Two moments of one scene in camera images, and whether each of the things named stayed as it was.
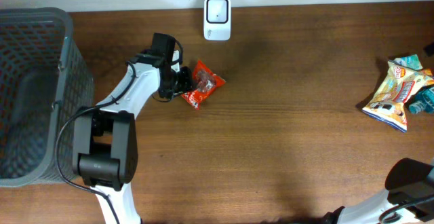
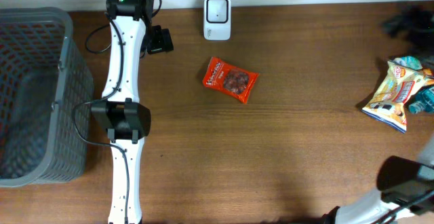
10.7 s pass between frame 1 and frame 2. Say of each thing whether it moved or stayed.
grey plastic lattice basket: stayed
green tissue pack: stayed
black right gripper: moved
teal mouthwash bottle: stayed
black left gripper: moved
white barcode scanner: stayed
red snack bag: moved
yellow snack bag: stayed
